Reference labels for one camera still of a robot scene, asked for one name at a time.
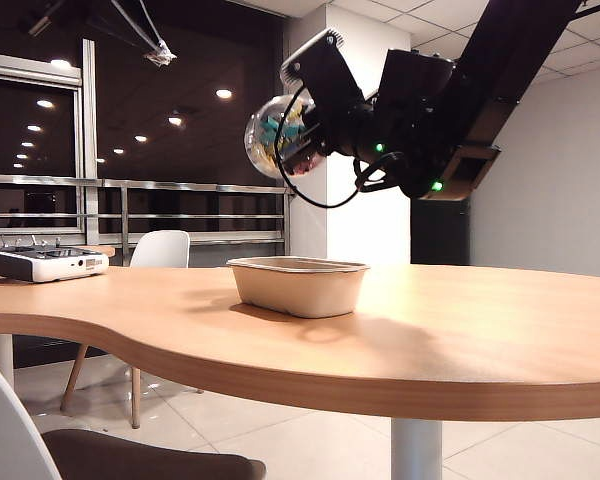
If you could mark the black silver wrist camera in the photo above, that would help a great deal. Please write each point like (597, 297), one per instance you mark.
(325, 70)

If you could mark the clear plastic clip jar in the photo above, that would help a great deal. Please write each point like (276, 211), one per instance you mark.
(262, 140)

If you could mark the white round table leg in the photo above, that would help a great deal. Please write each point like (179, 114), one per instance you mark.
(1, 360)
(417, 450)

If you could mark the white chair brown cushion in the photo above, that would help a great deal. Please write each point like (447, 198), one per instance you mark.
(155, 457)

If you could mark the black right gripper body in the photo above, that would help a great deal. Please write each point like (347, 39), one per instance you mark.
(350, 130)

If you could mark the white window frame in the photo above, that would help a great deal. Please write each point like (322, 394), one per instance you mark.
(88, 125)

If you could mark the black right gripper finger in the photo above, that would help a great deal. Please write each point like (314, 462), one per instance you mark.
(307, 157)
(314, 117)

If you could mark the dark door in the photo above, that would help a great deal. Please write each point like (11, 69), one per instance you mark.
(440, 235)

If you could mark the white square column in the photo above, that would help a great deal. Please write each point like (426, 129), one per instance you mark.
(365, 235)

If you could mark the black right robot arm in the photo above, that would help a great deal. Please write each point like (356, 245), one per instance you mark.
(505, 60)

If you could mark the beige paper pulp tray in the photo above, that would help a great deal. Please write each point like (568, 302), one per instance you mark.
(300, 292)

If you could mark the white chair wooden legs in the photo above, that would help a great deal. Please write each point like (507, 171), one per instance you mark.
(160, 250)

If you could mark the white remote controller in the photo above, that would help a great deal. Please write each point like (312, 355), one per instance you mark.
(45, 265)

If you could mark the metal bar railing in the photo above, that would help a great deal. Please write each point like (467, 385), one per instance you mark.
(180, 186)

